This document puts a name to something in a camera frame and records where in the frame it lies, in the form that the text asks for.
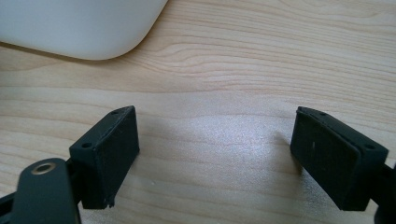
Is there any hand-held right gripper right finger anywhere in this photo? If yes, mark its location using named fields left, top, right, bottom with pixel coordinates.
left=290, top=105, right=389, bottom=212

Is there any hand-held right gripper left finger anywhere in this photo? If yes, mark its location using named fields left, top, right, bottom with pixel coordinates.
left=68, top=105, right=140, bottom=210

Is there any white plastic bin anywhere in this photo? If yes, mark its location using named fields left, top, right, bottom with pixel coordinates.
left=0, top=0, right=169, bottom=62

